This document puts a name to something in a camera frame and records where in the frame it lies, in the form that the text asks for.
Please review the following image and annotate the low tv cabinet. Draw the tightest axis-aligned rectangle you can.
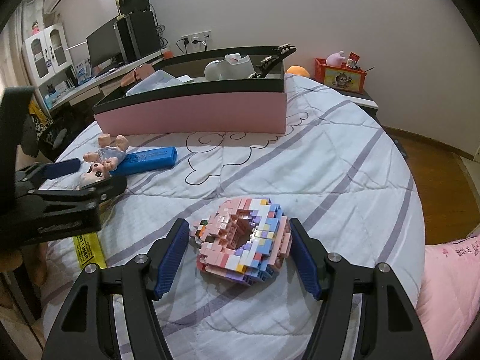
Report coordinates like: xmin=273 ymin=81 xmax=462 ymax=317
xmin=336 ymin=88 xmax=378 ymax=121

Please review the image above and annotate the clear plastic packet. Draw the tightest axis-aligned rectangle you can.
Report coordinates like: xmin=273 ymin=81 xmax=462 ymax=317
xmin=126 ymin=70 xmax=194 ymax=96

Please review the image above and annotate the yellow packet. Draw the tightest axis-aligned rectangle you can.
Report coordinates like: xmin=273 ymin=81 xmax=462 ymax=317
xmin=72 ymin=232 xmax=107 ymax=270

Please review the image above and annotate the pink plush toy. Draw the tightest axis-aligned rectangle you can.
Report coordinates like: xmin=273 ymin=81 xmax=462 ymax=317
xmin=325 ymin=50 xmax=346 ymax=68

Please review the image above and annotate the pastel brick block model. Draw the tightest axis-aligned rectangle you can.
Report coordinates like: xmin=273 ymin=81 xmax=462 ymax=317
xmin=190 ymin=197 xmax=293 ymax=286

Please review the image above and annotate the pink storage box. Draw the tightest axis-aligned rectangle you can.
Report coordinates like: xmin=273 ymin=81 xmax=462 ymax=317
xmin=93 ymin=44 xmax=296 ymax=135

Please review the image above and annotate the pink bedding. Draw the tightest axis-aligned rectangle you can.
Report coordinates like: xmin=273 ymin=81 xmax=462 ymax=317
xmin=416 ymin=236 xmax=479 ymax=359

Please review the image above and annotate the white desk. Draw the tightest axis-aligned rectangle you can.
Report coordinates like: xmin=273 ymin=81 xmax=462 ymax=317
xmin=48 ymin=47 xmax=171 ymax=115

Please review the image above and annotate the red storage crate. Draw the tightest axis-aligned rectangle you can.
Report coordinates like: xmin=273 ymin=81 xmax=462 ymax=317
xmin=314 ymin=58 xmax=367 ymax=94

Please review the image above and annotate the black speaker box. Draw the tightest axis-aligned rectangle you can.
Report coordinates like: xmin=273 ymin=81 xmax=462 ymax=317
xmin=118 ymin=0 xmax=150 ymax=15

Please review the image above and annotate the wall power outlet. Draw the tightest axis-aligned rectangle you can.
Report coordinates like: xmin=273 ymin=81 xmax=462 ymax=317
xmin=181 ymin=30 xmax=212 ymax=51

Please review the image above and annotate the black computer tower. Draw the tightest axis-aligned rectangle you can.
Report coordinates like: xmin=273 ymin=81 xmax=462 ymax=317
xmin=113 ymin=10 xmax=161 ymax=63

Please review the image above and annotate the office chair with clothes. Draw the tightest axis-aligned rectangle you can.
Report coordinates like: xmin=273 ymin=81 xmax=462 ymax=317
xmin=20 ymin=100 xmax=74 ymax=162

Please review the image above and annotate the orange octopus plush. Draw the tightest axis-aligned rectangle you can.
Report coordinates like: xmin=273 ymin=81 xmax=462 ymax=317
xmin=286 ymin=65 xmax=310 ymax=78

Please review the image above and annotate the person's hand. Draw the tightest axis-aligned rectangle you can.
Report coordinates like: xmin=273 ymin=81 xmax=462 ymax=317
xmin=1 ymin=242 xmax=48 ymax=286

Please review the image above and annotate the white glass-door cabinet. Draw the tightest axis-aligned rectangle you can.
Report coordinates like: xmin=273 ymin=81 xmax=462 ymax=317
xmin=22 ymin=24 xmax=72 ymax=86

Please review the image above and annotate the blue rectangular case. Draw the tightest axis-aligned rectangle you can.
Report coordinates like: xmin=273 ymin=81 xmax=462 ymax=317
xmin=111 ymin=147 xmax=177 ymax=176

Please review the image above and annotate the pink doll figure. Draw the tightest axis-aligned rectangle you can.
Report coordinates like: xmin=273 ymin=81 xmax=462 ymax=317
xmin=79 ymin=133 xmax=129 ymax=189

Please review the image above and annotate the black computer monitor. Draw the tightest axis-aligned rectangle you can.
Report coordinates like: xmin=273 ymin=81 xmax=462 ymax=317
xmin=86 ymin=18 xmax=124 ymax=70

